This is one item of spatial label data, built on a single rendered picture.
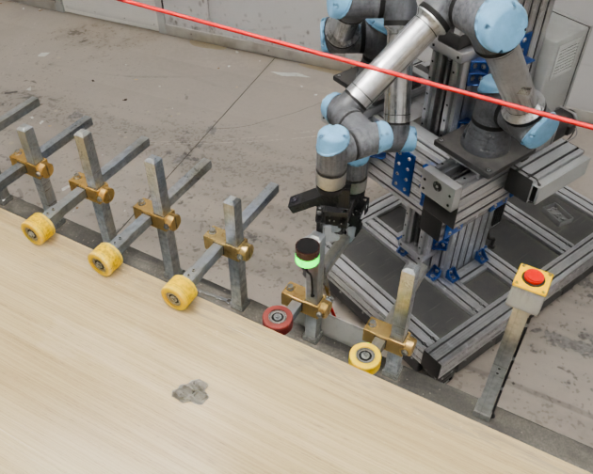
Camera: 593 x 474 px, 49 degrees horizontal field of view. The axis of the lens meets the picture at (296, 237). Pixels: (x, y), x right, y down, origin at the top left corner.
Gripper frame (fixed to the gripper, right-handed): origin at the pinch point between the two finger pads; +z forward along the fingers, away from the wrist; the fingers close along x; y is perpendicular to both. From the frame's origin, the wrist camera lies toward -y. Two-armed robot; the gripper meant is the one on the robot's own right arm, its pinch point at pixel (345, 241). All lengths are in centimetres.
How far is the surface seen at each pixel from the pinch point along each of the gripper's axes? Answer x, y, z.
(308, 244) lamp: -3.8, -32.9, -28.7
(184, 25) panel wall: 227, 214, 73
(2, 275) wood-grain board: 74, -66, -7
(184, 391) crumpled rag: 8, -72, -8
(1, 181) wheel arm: 99, -41, -13
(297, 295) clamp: 0.4, -30.1, -4.4
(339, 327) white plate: -11.2, -26.6, 6.3
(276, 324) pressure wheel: -1.0, -44.3, -8.0
